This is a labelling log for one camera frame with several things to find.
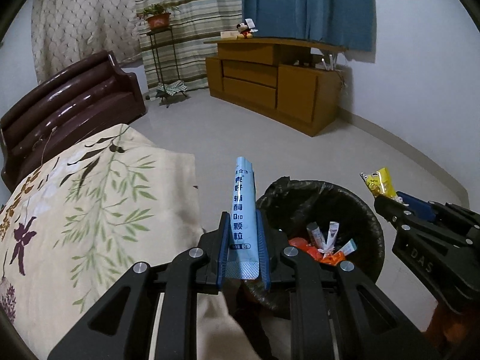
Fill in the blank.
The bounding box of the yellow snack wrapper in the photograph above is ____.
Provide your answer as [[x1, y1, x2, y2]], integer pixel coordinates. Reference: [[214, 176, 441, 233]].
[[360, 167, 398, 200]]

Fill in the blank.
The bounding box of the orange plastic bag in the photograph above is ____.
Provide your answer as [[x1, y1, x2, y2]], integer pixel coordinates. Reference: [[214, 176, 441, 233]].
[[288, 237, 346, 266]]

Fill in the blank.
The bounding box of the white teal small tube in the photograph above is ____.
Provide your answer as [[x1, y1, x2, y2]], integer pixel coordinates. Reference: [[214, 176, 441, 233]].
[[338, 239, 357, 257]]

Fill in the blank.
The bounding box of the blue medicine sachet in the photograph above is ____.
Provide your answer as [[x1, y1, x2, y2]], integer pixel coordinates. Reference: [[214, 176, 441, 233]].
[[226, 157, 260, 281]]

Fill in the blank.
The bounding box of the black lined trash bin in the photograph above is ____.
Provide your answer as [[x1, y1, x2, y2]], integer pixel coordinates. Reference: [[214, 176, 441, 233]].
[[235, 176, 385, 319]]

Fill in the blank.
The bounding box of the floral beige tablecloth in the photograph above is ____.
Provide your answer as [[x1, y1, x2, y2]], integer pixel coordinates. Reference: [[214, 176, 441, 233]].
[[0, 123, 271, 360]]

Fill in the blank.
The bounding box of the wooden TV cabinet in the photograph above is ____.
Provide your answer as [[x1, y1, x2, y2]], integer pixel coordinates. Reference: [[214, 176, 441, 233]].
[[205, 37, 346, 137]]

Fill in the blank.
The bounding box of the blue curtain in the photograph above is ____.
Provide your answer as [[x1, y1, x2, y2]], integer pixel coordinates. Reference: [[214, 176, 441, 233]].
[[241, 0, 376, 52]]

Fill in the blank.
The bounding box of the dark brown leather sofa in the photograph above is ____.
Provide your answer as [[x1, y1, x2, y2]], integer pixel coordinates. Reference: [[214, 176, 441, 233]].
[[1, 50, 146, 191]]

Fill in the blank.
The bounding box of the Mickey Mouse plush toy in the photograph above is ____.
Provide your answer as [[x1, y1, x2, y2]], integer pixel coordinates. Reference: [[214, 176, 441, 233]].
[[236, 22, 253, 39]]

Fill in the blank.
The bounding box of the striped cloth on stand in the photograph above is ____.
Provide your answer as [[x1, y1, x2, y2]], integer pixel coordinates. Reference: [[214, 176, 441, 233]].
[[156, 80, 187, 98]]

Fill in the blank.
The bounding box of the small box on cabinet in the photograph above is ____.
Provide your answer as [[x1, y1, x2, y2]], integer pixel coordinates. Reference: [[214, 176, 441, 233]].
[[220, 30, 239, 40]]

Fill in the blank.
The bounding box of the striped curtain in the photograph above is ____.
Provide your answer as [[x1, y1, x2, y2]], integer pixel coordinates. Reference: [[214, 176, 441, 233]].
[[135, 0, 242, 91]]

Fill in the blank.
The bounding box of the black metal plant stand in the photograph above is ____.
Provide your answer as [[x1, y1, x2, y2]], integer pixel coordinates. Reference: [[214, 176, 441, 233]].
[[147, 24, 187, 108]]

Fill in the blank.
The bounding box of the potted green plant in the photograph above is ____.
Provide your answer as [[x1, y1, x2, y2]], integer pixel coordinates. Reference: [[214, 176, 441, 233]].
[[137, 3, 179, 31]]

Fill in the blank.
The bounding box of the beige patterned curtain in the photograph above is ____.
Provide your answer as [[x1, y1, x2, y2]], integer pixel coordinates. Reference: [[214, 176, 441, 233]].
[[31, 0, 141, 83]]

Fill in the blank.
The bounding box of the white cable on sofa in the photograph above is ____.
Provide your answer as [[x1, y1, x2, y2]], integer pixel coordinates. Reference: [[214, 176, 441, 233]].
[[33, 126, 59, 166]]

